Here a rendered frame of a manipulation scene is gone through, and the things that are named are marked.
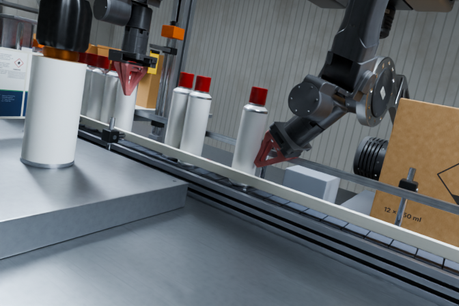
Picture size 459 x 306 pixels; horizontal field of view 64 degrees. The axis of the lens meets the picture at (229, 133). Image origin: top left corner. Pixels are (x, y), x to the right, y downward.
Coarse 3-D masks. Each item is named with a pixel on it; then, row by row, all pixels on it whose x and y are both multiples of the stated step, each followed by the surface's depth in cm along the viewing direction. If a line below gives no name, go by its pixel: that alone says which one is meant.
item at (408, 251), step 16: (80, 128) 101; (128, 144) 94; (160, 160) 85; (208, 176) 79; (256, 192) 74; (288, 208) 68; (304, 208) 70; (336, 224) 65; (352, 224) 66; (368, 240) 60; (384, 240) 61; (416, 256) 57; (432, 256) 58; (448, 272) 54
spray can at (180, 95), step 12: (180, 72) 85; (180, 84) 85; (192, 84) 86; (180, 96) 84; (180, 108) 85; (168, 120) 87; (180, 120) 85; (168, 132) 86; (180, 132) 86; (168, 144) 86; (168, 156) 87
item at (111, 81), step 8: (112, 64) 98; (112, 72) 98; (112, 80) 97; (104, 88) 99; (112, 88) 97; (104, 96) 98; (112, 96) 98; (104, 104) 98; (112, 104) 98; (104, 112) 99; (112, 112) 99; (104, 120) 99
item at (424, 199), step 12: (156, 120) 96; (276, 156) 77; (312, 168) 73; (324, 168) 72; (348, 180) 69; (360, 180) 68; (372, 180) 67; (396, 192) 65; (408, 192) 64; (432, 204) 62; (444, 204) 61
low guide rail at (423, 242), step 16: (96, 128) 97; (144, 144) 88; (160, 144) 85; (192, 160) 80; (208, 160) 78; (224, 176) 76; (240, 176) 73; (256, 176) 73; (272, 192) 70; (288, 192) 68; (320, 208) 64; (336, 208) 63; (368, 224) 60; (384, 224) 59; (400, 240) 58; (416, 240) 56; (432, 240) 55; (448, 256) 54
